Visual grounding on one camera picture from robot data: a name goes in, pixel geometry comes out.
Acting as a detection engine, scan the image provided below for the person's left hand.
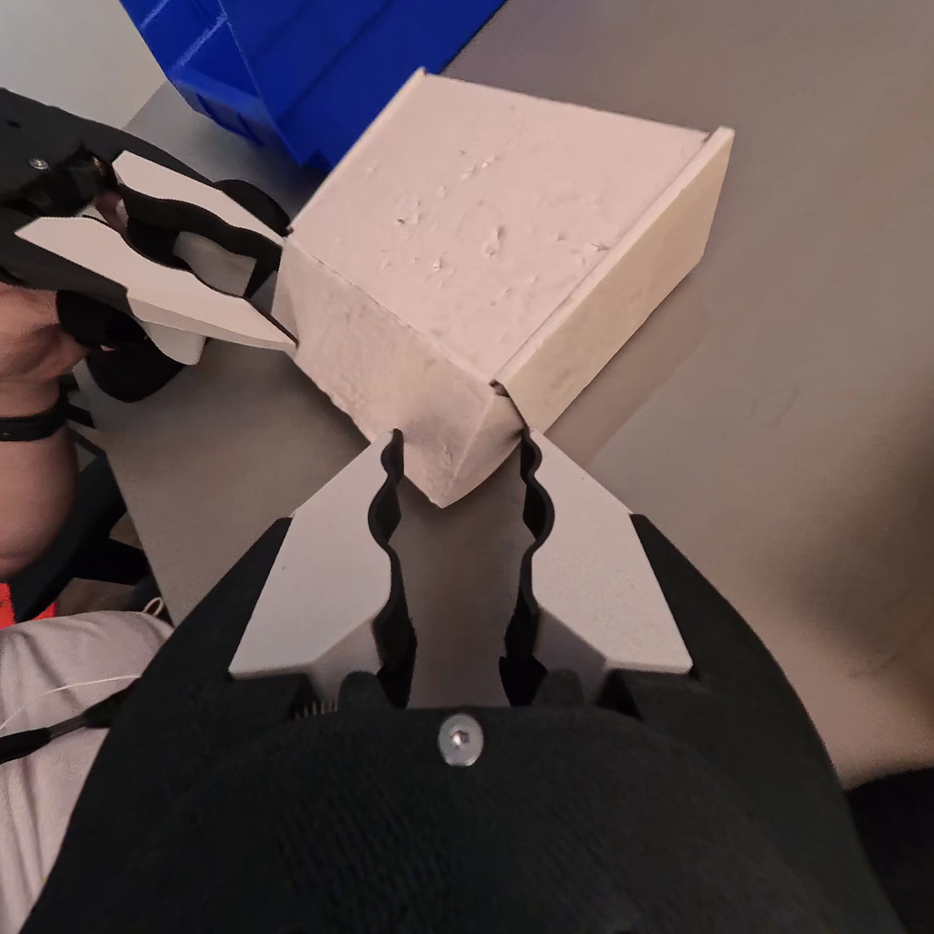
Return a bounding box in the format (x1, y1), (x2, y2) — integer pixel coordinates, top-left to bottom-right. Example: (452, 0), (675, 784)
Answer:
(0, 283), (90, 422)

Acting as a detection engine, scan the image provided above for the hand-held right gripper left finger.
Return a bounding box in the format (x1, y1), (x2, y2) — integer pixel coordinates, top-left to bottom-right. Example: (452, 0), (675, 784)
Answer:
(228, 429), (418, 709)

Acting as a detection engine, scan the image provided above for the blue plastic bin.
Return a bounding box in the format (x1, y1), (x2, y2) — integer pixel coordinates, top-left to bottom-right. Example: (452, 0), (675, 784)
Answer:
(119, 0), (506, 174)

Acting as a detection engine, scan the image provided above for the person's white clothing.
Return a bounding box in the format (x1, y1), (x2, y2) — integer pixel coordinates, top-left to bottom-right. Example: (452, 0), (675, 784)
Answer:
(0, 611), (175, 934)

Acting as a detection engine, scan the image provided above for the person's left forearm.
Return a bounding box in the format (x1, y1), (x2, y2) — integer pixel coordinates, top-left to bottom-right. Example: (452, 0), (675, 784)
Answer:
(0, 431), (80, 579)

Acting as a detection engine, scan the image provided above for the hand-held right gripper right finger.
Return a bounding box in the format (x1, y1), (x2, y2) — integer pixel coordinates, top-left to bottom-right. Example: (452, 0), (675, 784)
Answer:
(500, 428), (694, 707)

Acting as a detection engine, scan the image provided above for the black wristband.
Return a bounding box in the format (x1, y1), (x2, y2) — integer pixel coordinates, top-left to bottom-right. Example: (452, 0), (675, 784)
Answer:
(0, 397), (71, 443)

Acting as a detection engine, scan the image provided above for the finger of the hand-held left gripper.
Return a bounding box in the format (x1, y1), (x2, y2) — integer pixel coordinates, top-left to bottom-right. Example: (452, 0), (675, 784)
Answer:
(13, 215), (300, 367)
(111, 148), (294, 300)

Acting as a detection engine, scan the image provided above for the white cardboard mailer box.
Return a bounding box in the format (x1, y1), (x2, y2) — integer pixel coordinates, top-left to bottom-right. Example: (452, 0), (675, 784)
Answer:
(279, 67), (736, 509)

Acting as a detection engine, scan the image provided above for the black cable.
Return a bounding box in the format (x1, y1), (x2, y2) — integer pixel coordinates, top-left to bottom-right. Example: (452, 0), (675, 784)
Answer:
(0, 689), (136, 763)

